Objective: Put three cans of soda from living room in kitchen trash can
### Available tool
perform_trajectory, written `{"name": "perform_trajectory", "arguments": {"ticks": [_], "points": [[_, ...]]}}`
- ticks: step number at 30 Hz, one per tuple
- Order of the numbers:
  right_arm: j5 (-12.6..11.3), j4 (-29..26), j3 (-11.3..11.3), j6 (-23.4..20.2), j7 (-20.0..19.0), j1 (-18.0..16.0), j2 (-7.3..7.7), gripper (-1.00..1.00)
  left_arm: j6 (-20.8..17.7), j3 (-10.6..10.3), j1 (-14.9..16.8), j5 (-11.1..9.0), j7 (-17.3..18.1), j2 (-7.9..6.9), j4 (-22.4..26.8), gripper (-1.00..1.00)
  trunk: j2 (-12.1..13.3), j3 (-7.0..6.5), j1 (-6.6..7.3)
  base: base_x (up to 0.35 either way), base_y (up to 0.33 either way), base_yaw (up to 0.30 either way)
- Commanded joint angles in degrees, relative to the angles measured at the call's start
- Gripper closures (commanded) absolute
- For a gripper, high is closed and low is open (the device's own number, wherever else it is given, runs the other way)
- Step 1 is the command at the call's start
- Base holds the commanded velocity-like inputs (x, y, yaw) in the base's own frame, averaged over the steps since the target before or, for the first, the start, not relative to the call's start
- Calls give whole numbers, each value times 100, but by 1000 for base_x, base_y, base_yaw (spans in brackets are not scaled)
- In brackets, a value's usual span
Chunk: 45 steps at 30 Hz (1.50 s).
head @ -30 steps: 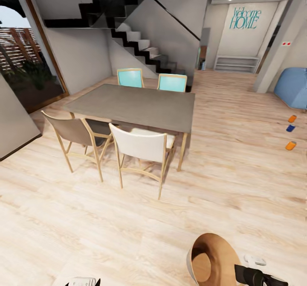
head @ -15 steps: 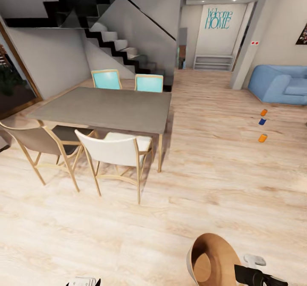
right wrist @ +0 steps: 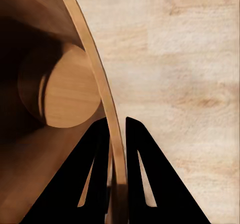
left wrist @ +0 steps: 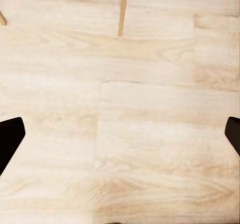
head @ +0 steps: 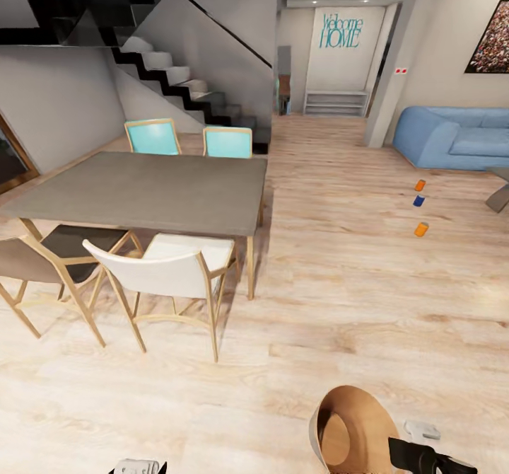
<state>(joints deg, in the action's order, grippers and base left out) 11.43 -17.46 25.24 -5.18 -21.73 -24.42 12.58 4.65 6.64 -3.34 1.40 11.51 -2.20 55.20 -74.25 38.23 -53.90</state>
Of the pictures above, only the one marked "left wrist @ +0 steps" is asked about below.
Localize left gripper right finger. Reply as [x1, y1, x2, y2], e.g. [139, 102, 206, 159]
[224, 117, 240, 156]

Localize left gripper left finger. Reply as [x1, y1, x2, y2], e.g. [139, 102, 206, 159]
[0, 117, 26, 176]

